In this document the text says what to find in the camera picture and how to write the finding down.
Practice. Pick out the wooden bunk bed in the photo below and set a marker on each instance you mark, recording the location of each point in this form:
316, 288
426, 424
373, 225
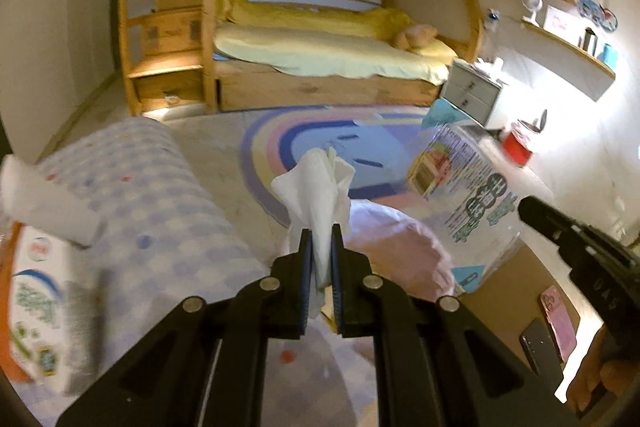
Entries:
350, 72

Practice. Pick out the grey nightstand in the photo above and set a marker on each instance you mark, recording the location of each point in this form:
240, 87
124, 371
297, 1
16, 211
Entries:
472, 94

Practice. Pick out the pale yellow bed sheet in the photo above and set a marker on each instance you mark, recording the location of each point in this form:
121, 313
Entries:
325, 52

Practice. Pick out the pastel oval rug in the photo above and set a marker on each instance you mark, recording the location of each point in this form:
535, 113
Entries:
310, 132

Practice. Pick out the round wall decorations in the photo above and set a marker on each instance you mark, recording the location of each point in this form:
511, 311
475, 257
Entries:
597, 13

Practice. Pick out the orange white tissue pack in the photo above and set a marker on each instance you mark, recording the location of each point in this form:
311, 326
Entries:
40, 302

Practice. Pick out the dark phone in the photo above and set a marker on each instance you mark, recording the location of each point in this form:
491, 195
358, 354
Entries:
542, 357

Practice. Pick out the white pink box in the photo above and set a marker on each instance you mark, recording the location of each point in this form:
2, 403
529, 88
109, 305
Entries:
561, 22

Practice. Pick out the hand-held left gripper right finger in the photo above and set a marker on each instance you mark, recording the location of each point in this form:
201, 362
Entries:
336, 297

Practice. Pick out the phone with pink case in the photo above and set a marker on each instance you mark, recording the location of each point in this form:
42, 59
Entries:
560, 322

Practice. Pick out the yellow quilt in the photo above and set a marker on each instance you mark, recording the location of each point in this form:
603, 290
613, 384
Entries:
320, 19

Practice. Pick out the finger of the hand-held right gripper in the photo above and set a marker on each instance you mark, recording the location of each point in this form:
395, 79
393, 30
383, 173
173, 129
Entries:
550, 219

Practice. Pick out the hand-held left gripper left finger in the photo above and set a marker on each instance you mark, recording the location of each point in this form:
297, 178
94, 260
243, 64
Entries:
306, 287

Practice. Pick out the dark metal bottle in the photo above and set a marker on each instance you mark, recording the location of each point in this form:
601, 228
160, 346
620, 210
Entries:
589, 41

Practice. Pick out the bin with pink liner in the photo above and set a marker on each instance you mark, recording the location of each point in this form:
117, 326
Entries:
400, 252

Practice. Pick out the wooden bunk bed stairs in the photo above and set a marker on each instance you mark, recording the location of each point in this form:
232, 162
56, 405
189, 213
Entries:
170, 32

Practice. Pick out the tissue box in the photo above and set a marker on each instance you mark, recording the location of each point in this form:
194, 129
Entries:
492, 66

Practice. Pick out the person's right hand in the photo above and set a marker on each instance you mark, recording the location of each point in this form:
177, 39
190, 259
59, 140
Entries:
592, 377

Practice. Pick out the pink plush toy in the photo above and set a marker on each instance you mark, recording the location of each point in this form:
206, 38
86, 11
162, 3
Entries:
415, 37

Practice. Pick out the blue cup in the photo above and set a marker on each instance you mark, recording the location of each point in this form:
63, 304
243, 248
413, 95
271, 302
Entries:
609, 54

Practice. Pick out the white tissue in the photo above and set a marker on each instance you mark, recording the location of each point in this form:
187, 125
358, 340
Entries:
45, 197
317, 197

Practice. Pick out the small white fan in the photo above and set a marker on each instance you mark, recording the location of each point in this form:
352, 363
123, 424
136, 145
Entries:
532, 7

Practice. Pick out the small blue white gadget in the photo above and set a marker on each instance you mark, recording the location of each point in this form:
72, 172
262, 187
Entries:
494, 19

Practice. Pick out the red bin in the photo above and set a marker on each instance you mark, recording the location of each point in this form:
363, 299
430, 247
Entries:
520, 144

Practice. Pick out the clear printed plastic bag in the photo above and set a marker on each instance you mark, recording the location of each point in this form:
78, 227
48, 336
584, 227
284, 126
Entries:
465, 187

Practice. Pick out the checkered padded seat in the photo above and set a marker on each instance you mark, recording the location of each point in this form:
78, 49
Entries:
165, 207

